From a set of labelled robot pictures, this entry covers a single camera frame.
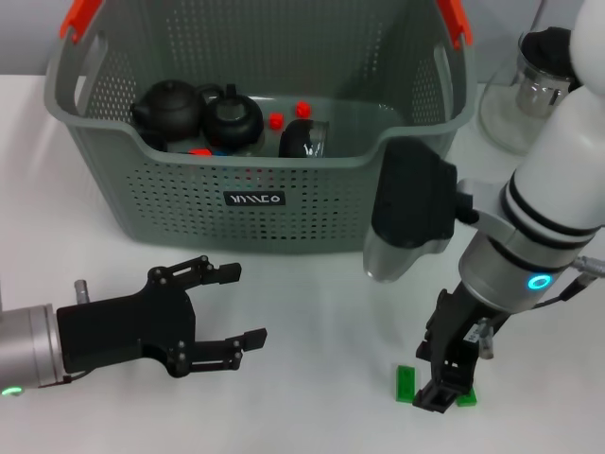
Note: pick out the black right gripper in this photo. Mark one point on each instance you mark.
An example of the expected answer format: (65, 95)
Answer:
(454, 331)

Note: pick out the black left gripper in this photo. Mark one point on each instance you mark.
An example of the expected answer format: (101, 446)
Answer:
(123, 331)

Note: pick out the green rectangular brick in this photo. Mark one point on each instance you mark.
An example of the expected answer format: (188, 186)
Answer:
(405, 383)
(468, 400)

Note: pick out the blue square brick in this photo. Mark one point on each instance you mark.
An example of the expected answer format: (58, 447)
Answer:
(220, 153)

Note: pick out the bright red slope brick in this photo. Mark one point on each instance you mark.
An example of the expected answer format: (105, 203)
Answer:
(201, 153)

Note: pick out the glass teacup with black holder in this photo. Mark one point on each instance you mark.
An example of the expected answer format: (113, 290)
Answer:
(298, 139)
(234, 123)

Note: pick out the small orange-red brick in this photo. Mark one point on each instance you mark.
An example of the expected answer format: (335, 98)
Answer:
(302, 110)
(275, 121)

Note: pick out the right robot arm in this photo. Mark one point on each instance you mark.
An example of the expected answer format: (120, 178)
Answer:
(558, 165)

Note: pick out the gray perforated storage bin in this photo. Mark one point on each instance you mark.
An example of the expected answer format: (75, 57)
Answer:
(331, 203)

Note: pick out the black ceramic teapot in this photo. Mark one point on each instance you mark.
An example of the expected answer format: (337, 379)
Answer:
(165, 111)

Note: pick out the glass pitcher with black lid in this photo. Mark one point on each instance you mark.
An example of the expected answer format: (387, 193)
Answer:
(506, 109)

